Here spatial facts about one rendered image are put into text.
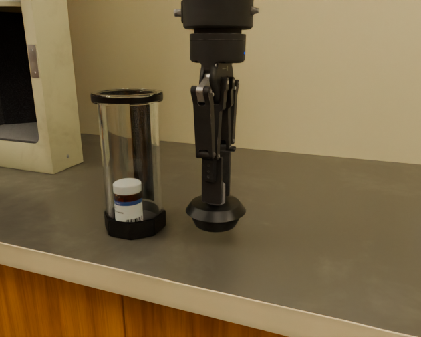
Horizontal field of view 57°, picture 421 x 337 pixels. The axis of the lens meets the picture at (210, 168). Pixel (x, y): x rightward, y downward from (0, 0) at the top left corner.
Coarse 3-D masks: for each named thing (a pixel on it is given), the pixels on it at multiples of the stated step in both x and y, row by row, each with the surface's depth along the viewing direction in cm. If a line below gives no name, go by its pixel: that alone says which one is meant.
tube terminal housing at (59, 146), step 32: (32, 0) 81; (64, 0) 90; (32, 32) 83; (64, 32) 91; (64, 64) 92; (64, 96) 93; (64, 128) 94; (0, 160) 98; (32, 160) 94; (64, 160) 96
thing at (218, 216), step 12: (192, 204) 58; (204, 204) 58; (216, 204) 58; (228, 204) 58; (240, 204) 58; (192, 216) 57; (204, 216) 56; (216, 216) 55; (228, 216) 56; (240, 216) 57; (204, 228) 57; (216, 228) 56; (228, 228) 57
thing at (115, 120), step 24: (96, 96) 55; (120, 96) 54; (144, 96) 55; (120, 120) 56; (144, 120) 57; (120, 144) 57; (144, 144) 58; (120, 168) 58; (144, 168) 59; (120, 192) 59; (144, 192) 60; (120, 216) 61; (144, 216) 61
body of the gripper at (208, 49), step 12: (192, 36) 50; (204, 36) 49; (216, 36) 48; (228, 36) 49; (240, 36) 50; (192, 48) 51; (204, 48) 49; (216, 48) 49; (228, 48) 49; (240, 48) 50; (192, 60) 51; (204, 60) 50; (216, 60) 49; (228, 60) 50; (240, 60) 51; (204, 72) 50; (216, 72) 50; (228, 72) 54; (216, 84) 50; (216, 96) 52
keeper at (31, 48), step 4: (28, 48) 85; (32, 48) 84; (28, 52) 85; (32, 52) 85; (32, 56) 85; (36, 56) 85; (32, 60) 85; (36, 60) 85; (32, 64) 86; (36, 64) 85; (32, 68) 86; (36, 68) 85; (32, 72) 86; (36, 72) 86; (32, 76) 86; (36, 76) 86
